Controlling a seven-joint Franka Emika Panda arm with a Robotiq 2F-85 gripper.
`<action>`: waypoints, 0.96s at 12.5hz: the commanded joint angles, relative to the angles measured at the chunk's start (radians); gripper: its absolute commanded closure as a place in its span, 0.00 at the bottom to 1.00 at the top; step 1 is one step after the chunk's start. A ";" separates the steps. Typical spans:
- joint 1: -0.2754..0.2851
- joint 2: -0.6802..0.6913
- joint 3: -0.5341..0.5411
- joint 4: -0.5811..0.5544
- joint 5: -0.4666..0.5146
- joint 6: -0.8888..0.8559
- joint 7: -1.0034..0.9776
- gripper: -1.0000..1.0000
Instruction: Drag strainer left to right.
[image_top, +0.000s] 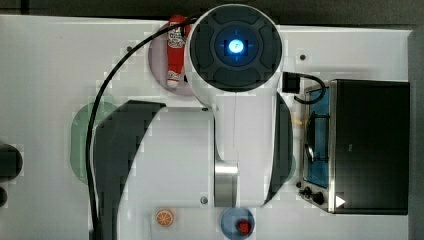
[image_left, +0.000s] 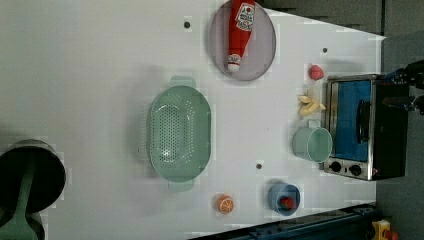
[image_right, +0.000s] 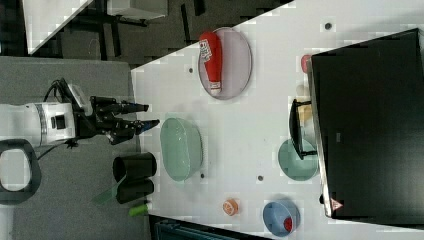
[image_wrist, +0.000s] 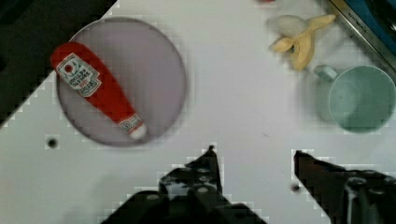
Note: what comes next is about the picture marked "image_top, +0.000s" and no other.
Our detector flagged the green plastic strainer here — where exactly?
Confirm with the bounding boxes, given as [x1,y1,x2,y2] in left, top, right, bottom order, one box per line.
[70,102,117,185]

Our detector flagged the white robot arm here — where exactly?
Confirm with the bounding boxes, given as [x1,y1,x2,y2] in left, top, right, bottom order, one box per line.
[92,4,292,240]

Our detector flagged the red sauce bottle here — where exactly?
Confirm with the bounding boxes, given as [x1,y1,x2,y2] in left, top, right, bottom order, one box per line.
[167,26,190,88]

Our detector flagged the pink round plate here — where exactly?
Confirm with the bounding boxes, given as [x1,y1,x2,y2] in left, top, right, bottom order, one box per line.
[148,34,193,97]

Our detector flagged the blue small bowl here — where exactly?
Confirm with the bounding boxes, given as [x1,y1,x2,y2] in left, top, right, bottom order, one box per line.
[220,208,255,240]

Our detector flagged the orange slice toy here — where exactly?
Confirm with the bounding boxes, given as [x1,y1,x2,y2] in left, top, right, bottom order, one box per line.
[155,209,175,227]

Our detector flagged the red strawberry toy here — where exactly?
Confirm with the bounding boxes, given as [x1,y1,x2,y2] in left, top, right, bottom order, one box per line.
[236,219,251,236]

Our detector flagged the black toaster oven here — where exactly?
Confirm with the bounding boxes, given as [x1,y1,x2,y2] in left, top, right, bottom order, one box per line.
[297,79,410,215]

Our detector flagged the black round object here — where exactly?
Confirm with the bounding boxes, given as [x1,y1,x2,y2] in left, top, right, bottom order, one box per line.
[0,144,23,182]

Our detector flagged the black connector with cable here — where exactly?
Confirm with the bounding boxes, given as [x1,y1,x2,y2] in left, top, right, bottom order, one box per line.
[282,72,326,105]

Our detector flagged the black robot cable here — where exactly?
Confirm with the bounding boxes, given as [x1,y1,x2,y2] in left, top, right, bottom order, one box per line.
[85,13,204,240]

